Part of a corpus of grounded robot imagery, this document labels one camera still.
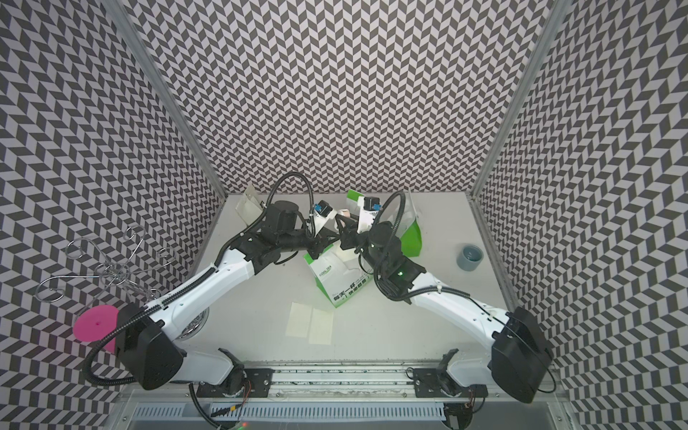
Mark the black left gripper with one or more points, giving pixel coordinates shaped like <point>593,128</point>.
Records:
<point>321,243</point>

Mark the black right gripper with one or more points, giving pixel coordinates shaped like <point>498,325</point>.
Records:
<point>347,235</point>

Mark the green white tea bag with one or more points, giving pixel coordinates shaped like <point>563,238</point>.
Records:
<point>334,280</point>
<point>409,231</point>
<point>352,197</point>

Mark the navy and cream tote bag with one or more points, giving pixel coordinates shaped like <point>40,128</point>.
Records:
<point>250,205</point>

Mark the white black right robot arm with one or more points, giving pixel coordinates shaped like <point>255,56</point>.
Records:
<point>517,356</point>

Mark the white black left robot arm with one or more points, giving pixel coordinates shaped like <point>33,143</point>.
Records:
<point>147,337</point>

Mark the blue-grey ceramic cup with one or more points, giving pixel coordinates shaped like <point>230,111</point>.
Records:
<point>470,258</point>

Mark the pink plastic disc spool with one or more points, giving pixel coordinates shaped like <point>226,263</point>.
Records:
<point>96,323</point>

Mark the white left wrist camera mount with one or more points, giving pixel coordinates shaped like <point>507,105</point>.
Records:
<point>321,214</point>

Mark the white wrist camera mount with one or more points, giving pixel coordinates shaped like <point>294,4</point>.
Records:
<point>321,214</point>
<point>369,208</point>

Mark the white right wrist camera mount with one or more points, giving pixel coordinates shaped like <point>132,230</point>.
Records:
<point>369,208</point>

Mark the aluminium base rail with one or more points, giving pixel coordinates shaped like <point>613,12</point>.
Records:
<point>293,396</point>

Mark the silver wire rack stand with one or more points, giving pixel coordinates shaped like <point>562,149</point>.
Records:
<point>114,273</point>

